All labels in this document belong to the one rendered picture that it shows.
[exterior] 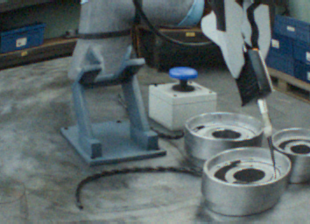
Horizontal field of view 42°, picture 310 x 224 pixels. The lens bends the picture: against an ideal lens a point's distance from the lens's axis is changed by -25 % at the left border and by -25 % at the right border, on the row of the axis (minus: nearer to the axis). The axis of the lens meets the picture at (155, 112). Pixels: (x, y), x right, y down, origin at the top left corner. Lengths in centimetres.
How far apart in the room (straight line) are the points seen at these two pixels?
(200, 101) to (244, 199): 30
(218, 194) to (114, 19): 58
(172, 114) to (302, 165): 27
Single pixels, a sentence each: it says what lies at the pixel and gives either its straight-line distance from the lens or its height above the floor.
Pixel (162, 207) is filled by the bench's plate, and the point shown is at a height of 80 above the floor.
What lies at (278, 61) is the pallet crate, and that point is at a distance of 466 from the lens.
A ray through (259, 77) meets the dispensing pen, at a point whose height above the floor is 93.
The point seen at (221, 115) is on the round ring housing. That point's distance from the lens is 64.
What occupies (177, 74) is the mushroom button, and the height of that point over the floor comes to 87.
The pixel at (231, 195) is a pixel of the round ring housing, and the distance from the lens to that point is 44.
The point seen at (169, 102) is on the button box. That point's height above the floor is 84.
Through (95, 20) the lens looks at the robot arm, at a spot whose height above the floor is 93.
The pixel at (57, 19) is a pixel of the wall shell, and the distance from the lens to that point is 453.
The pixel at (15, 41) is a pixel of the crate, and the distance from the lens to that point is 396.
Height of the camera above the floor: 102
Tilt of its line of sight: 17 degrees down
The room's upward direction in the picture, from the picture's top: 1 degrees clockwise
